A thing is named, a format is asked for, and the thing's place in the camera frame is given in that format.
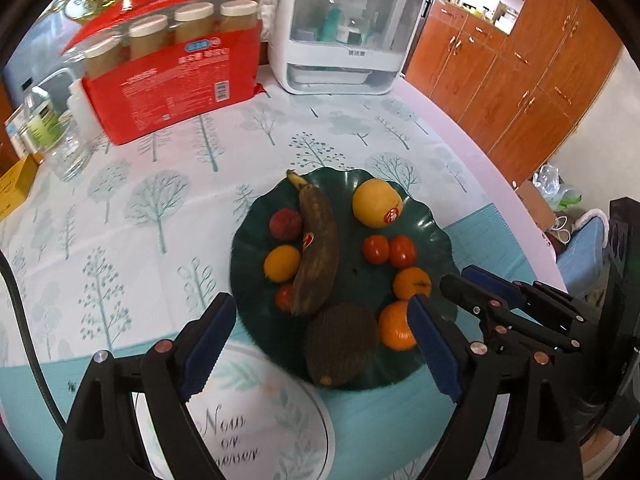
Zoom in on large yellow orange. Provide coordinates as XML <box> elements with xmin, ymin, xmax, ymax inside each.
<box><xmin>352</xmin><ymin>179</ymin><xmax>404</xmax><ymax>229</ymax></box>

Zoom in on white countertop sterilizer appliance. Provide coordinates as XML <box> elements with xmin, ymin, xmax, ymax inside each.
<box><xmin>266</xmin><ymin>0</ymin><xmax>428</xmax><ymax>96</ymax></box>

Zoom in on round white printed placemat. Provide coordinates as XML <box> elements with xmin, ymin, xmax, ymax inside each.
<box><xmin>131</xmin><ymin>341</ymin><xmax>336</xmax><ymax>480</ymax></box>

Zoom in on black cable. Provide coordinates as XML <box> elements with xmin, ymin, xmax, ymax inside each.
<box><xmin>0</xmin><ymin>249</ymin><xmax>68</xmax><ymax>434</ymax></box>

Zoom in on brown wooden cabinets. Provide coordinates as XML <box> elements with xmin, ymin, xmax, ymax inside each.
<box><xmin>406</xmin><ymin>0</ymin><xmax>622</xmax><ymax>185</ymax></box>

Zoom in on orange mandarin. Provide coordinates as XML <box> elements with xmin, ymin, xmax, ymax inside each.
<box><xmin>378</xmin><ymin>300</ymin><xmax>416</xmax><ymax>351</ymax></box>

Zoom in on red cherry tomato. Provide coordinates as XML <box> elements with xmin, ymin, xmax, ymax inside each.
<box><xmin>274</xmin><ymin>283</ymin><xmax>293</xmax><ymax>312</ymax></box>

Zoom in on small red tomato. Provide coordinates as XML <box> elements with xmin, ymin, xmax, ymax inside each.
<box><xmin>361</xmin><ymin>234</ymin><xmax>390</xmax><ymax>266</ymax></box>

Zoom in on red packaged jar box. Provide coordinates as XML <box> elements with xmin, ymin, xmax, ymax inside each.
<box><xmin>63</xmin><ymin>0</ymin><xmax>278</xmax><ymax>145</ymax></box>

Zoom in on dark brown avocado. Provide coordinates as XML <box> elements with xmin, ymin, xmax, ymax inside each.
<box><xmin>305</xmin><ymin>302</ymin><xmax>380</xmax><ymax>387</ymax></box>

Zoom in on clear glass jar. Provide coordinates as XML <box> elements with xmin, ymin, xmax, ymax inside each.
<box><xmin>44</xmin><ymin>114</ymin><xmax>92</xmax><ymax>182</ymax></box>

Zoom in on small orange kumquat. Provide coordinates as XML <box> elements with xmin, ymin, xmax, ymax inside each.
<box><xmin>264</xmin><ymin>244</ymin><xmax>300</xmax><ymax>283</ymax></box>

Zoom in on tree patterned tablecloth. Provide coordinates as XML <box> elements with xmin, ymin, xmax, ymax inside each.
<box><xmin>1</xmin><ymin>72</ymin><xmax>562</xmax><ymax>479</ymax></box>

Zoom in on green label plastic bottle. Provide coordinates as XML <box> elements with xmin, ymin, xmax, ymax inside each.
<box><xmin>22</xmin><ymin>78</ymin><xmax>63</xmax><ymax>151</ymax></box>

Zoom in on dark green scalloped plate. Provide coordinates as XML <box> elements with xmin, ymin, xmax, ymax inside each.
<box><xmin>230</xmin><ymin>168</ymin><xmax>458</xmax><ymax>391</ymax></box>

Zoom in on white carton box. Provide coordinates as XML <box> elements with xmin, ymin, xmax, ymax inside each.
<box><xmin>4</xmin><ymin>107</ymin><xmax>27</xmax><ymax>158</ymax></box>

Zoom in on brown overripe banana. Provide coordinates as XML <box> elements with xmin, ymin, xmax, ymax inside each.
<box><xmin>286</xmin><ymin>169</ymin><xmax>340</xmax><ymax>316</ymax></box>

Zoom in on yellow cardboard box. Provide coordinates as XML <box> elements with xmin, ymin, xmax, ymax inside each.
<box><xmin>0</xmin><ymin>154</ymin><xmax>43</xmax><ymax>220</ymax></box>

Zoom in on red lychee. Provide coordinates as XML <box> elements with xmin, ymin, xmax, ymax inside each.
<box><xmin>269</xmin><ymin>208</ymin><xmax>303</xmax><ymax>242</ymax></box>
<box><xmin>303</xmin><ymin>232</ymin><xmax>314</xmax><ymax>252</ymax></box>

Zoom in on small orange tangerine with stem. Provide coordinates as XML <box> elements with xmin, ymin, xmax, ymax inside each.
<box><xmin>393</xmin><ymin>266</ymin><xmax>432</xmax><ymax>300</ymax></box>

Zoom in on white plastic bottle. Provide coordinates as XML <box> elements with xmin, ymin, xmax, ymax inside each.
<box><xmin>66</xmin><ymin>79</ymin><xmax>104</xmax><ymax>143</ymax></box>

